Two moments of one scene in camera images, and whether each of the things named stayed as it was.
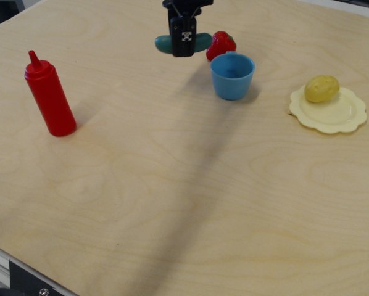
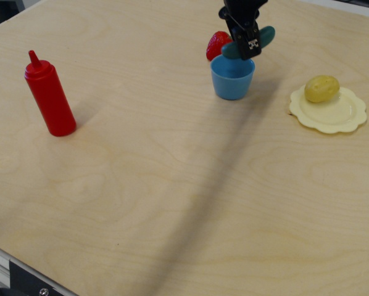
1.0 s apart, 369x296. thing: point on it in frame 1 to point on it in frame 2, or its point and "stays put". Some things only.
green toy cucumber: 202,41 to 232,49
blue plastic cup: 232,74 stays put
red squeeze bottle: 51,94 stays put
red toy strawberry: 221,43 stays put
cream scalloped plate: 343,111 stays put
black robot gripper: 183,26 to 240,16
